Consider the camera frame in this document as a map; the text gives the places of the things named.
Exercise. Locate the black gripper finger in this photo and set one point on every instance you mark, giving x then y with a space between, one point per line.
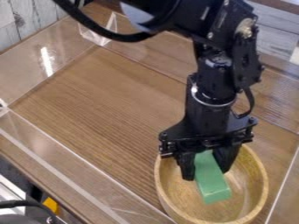
225 156
187 166

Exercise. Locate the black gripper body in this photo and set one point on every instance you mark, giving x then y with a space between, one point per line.
210 125

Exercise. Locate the green rectangular block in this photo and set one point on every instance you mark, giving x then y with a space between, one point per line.
210 179

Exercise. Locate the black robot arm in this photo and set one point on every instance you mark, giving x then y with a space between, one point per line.
223 31

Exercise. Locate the brown wooden bowl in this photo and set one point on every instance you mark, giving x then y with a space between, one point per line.
182 200

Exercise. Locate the yellow tag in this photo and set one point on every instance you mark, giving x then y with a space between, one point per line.
52 205

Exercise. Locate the clear acrylic tray wall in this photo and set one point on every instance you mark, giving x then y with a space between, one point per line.
15 129

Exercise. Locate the clear acrylic corner bracket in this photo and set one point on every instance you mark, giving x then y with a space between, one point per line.
95 35

